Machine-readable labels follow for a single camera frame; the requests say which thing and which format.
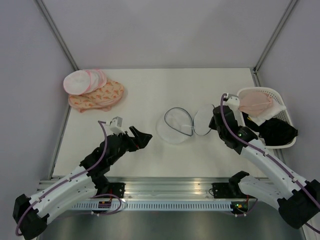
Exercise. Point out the white mesh laundry bag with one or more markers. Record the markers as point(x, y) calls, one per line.
point(177, 125)

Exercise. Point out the white slotted cable duct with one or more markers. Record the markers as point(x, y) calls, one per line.
point(224, 206)

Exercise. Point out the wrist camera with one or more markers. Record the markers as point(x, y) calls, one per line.
point(115, 125)
point(232, 101)

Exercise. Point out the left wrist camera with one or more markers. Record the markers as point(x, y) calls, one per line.
point(115, 125)

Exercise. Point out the left aluminium frame post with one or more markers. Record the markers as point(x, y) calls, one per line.
point(56, 33)

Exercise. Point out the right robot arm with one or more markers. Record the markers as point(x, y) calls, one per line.
point(296, 199)

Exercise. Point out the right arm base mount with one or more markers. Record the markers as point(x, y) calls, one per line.
point(221, 190)

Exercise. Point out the black garment in basket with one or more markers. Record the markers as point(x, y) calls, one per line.
point(274, 132)

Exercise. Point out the peach pink bra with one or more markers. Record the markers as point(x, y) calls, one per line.
point(255, 102)

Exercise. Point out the white cloth in basket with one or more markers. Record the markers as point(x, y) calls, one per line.
point(268, 113)

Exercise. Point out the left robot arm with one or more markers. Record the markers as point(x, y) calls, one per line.
point(33, 214)

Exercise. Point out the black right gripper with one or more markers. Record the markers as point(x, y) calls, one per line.
point(212, 124)

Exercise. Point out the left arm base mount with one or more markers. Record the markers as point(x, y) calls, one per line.
point(115, 188)

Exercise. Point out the pink-rimmed white mesh bag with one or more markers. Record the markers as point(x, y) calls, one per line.
point(84, 81)

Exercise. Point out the aluminium frame post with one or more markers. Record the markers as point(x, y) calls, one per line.
point(275, 34)
point(56, 33)

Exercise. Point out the aluminium rail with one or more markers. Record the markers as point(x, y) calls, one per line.
point(167, 188)

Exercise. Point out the right aluminium frame post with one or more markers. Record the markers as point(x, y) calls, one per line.
point(275, 34)

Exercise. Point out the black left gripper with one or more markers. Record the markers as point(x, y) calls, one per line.
point(140, 140)

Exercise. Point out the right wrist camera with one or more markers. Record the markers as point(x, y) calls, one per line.
point(232, 101)

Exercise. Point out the orange floral laundry bag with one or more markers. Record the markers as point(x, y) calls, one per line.
point(103, 98)

